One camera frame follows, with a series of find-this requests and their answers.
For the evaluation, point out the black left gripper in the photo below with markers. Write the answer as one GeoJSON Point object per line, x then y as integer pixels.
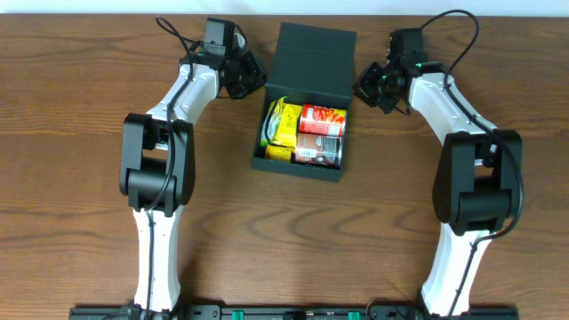
{"type": "Point", "coordinates": [252, 71]}

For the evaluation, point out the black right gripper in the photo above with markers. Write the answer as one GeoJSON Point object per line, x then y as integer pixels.
{"type": "Point", "coordinates": [369, 84]}

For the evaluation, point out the green white snack packet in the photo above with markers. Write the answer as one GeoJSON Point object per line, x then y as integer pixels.
{"type": "Point", "coordinates": [271, 123]}

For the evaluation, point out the long yellow snack packet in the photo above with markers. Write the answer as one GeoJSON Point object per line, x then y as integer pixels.
{"type": "Point", "coordinates": [286, 131]}

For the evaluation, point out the black gift box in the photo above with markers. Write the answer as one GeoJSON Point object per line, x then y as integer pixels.
{"type": "Point", "coordinates": [314, 66]}

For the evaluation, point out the bright red Pringles can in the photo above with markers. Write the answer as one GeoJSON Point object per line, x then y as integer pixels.
{"type": "Point", "coordinates": [322, 120]}

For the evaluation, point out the small yellow snack packet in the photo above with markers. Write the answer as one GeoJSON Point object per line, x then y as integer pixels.
{"type": "Point", "coordinates": [279, 153]}

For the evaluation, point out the dark red Pringles can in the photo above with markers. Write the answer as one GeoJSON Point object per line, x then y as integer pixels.
{"type": "Point", "coordinates": [319, 150]}

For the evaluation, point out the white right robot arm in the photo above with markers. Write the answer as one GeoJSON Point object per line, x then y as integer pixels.
{"type": "Point", "coordinates": [478, 191]}

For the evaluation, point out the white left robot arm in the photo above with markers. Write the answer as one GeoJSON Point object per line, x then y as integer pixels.
{"type": "Point", "coordinates": [157, 169]}

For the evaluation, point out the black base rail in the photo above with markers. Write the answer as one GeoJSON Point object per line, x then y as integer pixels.
{"type": "Point", "coordinates": [386, 310]}

